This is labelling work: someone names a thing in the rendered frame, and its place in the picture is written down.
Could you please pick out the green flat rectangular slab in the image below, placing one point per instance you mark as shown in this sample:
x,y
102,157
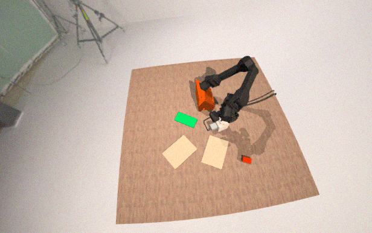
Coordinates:
x,y
185,119

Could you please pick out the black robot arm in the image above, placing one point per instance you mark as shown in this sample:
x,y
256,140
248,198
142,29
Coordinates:
x,y
241,96

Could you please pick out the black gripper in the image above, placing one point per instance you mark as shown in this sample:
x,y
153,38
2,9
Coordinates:
x,y
215,116

